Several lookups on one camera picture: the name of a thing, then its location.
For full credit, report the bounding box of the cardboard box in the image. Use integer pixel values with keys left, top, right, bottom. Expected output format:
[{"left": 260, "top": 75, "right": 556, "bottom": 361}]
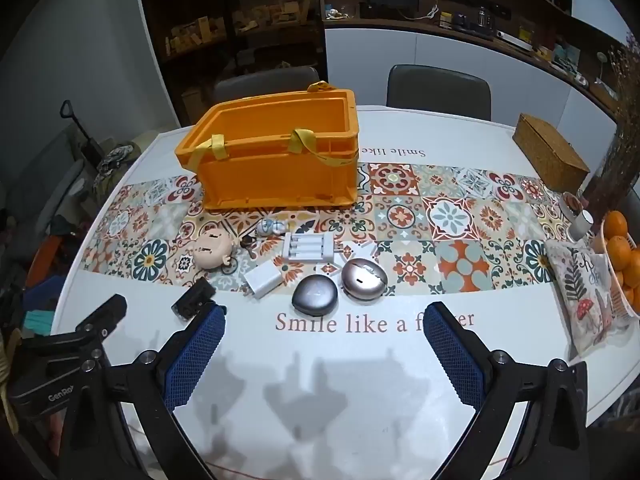
[{"left": 180, "top": 87, "right": 207, "bottom": 126}]

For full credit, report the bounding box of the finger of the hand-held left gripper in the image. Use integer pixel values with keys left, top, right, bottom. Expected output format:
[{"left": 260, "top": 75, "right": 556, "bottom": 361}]
[{"left": 75, "top": 294, "right": 127, "bottom": 356}]

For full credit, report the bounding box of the dark grey oval case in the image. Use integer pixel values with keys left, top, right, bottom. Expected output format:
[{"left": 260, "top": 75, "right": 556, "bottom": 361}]
[{"left": 292, "top": 274, "right": 340, "bottom": 317}]

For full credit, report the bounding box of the small black device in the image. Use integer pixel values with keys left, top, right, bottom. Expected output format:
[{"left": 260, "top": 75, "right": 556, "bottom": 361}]
[{"left": 171, "top": 277, "right": 217, "bottom": 319}]

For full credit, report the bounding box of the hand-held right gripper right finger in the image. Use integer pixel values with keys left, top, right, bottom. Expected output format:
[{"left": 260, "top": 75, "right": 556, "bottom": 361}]
[{"left": 424, "top": 301, "right": 592, "bottom": 480}]

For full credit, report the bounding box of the grey chair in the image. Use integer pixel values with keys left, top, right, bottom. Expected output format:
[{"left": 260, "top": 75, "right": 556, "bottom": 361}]
[
  {"left": 386, "top": 64, "right": 492, "bottom": 122},
  {"left": 215, "top": 66, "right": 321, "bottom": 106}
]

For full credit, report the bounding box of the black trolley handle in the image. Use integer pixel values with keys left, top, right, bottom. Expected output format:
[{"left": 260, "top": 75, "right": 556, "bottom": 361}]
[{"left": 60, "top": 100, "right": 103, "bottom": 161}]

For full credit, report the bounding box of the dried flower bouquet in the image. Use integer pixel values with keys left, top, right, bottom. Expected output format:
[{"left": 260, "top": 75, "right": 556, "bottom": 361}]
[{"left": 582, "top": 32, "right": 640, "bottom": 216}]

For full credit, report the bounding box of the small figurine keychain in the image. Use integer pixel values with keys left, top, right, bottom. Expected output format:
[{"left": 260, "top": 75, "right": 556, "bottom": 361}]
[{"left": 239, "top": 218, "right": 291, "bottom": 260}]

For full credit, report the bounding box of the camouflage bag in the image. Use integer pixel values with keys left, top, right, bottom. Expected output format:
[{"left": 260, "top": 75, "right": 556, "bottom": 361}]
[{"left": 96, "top": 142, "right": 137, "bottom": 177}]

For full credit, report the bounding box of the white power adapter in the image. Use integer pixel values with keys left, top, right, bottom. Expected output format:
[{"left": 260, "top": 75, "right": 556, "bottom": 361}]
[{"left": 243, "top": 262, "right": 285, "bottom": 300}]

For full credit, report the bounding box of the silver oval case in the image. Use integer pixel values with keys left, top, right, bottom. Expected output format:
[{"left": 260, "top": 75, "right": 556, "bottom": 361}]
[{"left": 341, "top": 257, "right": 388, "bottom": 297}]

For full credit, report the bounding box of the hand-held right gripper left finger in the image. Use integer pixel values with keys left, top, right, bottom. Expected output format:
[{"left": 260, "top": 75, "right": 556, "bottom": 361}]
[{"left": 57, "top": 304, "right": 227, "bottom": 480}]

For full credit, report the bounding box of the orange plastic crate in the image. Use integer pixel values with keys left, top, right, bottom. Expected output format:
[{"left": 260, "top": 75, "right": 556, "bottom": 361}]
[{"left": 174, "top": 81, "right": 361, "bottom": 212}]

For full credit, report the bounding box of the woven wicker box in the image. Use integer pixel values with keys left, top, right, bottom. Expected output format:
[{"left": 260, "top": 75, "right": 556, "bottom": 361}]
[{"left": 512, "top": 113, "right": 591, "bottom": 193}]

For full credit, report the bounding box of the dark wooden shelf cabinet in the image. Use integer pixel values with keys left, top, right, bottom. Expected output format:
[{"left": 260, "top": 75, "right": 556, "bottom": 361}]
[{"left": 135, "top": 0, "right": 327, "bottom": 128}]

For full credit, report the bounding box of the white cylindrical cup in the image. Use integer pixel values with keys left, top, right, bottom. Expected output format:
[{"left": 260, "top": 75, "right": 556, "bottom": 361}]
[{"left": 571, "top": 210, "right": 596, "bottom": 242}]

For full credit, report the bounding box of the beige doll head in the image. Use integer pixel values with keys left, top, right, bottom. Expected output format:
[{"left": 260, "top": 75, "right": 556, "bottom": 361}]
[{"left": 194, "top": 230, "right": 240, "bottom": 270}]

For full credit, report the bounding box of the white battery charger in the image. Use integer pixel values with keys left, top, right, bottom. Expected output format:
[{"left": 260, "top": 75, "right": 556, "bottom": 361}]
[{"left": 282, "top": 232, "right": 346, "bottom": 264}]

